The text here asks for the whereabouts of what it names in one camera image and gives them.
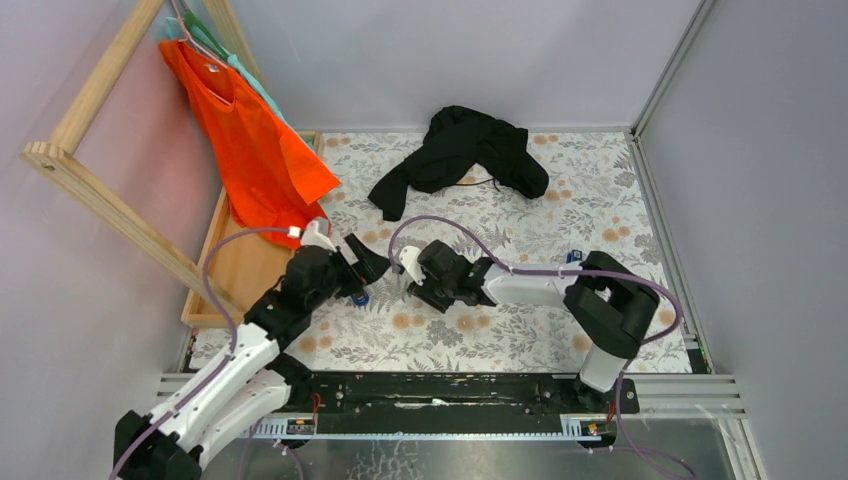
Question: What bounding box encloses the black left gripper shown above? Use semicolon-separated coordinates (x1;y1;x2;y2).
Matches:
307;235;392;313

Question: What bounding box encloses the blue stapler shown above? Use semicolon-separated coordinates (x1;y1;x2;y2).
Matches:
350;290;370;307
566;249;584;264

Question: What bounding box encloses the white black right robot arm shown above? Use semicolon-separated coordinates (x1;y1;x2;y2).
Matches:
398;241;660;412

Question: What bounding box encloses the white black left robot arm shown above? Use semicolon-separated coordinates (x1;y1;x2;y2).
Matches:
110;233;393;479

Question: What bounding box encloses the wooden tray base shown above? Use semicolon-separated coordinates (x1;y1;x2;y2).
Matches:
181;189;292;328

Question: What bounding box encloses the orange t-shirt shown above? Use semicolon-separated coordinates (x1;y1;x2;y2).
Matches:
159;40;340;249

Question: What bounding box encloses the black crumpled garment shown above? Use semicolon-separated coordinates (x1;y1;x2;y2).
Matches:
368;105;549;222

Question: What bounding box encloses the floral tablecloth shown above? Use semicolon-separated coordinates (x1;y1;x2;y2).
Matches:
188;131;694;374

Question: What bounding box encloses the pink clothes hanger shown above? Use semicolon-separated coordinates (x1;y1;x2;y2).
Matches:
170;0;228;73

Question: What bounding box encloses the teal hanging garment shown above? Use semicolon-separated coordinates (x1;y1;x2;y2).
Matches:
164;10;289;126

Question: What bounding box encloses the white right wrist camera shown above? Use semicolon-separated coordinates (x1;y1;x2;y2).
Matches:
397;246;426;286

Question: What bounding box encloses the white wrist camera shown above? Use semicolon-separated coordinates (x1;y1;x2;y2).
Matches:
397;246;426;286
300;217;336;252

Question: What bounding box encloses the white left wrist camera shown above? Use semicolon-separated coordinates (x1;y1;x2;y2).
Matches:
300;217;336;252

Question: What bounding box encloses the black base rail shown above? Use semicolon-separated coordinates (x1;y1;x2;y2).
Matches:
258;372;640;441

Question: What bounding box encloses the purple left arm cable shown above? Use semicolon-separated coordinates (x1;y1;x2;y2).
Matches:
109;226;303;480

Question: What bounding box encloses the wooden clothes rack frame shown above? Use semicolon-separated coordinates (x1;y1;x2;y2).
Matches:
19;0;266;318

